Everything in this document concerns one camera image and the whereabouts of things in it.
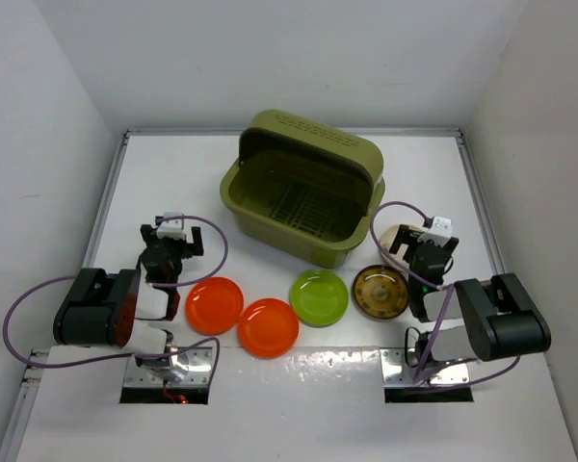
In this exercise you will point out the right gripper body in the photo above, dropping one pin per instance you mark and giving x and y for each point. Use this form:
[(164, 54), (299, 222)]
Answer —
[(448, 249)]

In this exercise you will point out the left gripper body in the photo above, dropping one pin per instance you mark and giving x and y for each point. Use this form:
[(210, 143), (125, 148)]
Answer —
[(176, 248)]

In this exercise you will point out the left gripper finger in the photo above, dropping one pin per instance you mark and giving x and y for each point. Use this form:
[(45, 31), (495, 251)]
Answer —
[(194, 248), (148, 233)]

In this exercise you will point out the beige plate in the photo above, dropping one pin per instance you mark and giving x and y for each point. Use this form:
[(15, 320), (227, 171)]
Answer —
[(388, 236)]

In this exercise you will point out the brown patterned plate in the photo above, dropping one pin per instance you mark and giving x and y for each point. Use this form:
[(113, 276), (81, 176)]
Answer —
[(380, 292)]

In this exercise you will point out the orange plate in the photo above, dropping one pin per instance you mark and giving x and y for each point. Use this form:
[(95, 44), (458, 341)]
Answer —
[(268, 328), (214, 305)]

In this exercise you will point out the green plate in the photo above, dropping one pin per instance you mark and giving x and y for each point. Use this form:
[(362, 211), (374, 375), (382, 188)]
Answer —
[(319, 297)]

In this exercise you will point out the olive green dish rack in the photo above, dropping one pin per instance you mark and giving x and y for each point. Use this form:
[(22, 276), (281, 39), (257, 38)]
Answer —
[(304, 187)]

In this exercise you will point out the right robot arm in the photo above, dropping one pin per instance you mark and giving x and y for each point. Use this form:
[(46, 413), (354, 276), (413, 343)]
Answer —
[(473, 320)]

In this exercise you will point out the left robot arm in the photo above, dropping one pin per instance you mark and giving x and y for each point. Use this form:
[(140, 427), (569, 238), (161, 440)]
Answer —
[(115, 310)]

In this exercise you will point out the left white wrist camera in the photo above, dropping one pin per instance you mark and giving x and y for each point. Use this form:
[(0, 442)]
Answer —
[(170, 225)]

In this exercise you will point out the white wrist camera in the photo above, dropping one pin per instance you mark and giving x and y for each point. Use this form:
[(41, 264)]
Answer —
[(170, 225), (437, 230)]

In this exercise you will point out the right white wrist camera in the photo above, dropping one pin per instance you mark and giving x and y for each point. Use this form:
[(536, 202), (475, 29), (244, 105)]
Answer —
[(437, 230)]

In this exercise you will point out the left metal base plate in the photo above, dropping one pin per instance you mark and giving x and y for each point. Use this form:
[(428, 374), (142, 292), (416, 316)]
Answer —
[(190, 369)]

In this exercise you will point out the metal base plate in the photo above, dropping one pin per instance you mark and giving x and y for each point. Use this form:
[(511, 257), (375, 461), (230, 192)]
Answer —
[(190, 369), (398, 374)]

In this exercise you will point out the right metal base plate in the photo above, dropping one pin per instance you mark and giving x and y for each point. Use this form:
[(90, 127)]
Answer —
[(398, 374)]

